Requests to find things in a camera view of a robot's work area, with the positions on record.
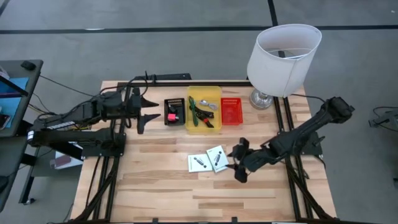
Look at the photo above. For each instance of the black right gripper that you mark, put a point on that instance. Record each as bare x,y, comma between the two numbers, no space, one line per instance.
253,160

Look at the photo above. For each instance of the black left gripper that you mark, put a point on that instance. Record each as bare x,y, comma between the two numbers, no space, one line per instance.
133,105

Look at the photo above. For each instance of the white Acer card reader box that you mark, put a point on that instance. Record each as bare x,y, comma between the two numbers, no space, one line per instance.
217,158
199,162

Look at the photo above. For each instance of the pink wall charger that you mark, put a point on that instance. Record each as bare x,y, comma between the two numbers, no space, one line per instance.
172,117

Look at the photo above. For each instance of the black wall charger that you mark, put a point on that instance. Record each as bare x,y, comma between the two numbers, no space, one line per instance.
173,109

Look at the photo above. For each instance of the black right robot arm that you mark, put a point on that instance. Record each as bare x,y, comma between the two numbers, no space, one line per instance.
298,137

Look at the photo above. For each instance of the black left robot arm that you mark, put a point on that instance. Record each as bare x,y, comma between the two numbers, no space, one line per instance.
77,113

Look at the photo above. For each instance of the yellow translucent plastic bin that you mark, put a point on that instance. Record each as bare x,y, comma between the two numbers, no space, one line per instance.
205,93

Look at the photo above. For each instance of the black plastic basket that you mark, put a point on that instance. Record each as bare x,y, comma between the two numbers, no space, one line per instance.
180,107

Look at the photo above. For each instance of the red plastic basket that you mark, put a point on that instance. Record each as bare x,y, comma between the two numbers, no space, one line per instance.
231,112

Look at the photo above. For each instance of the white maroon floor box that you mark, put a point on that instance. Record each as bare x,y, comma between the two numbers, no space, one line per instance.
63,160

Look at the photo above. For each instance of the white table lamp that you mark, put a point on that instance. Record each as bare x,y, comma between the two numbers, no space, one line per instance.
280,71

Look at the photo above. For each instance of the grey side desk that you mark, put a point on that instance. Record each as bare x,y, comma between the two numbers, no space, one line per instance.
28,93

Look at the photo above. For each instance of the black computer mouse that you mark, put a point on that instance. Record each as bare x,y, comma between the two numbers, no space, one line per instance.
28,65

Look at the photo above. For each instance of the black mount plate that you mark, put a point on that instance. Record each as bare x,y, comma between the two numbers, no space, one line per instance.
171,76

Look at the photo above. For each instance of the black metal table frame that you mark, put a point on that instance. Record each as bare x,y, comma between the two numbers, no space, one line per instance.
202,84

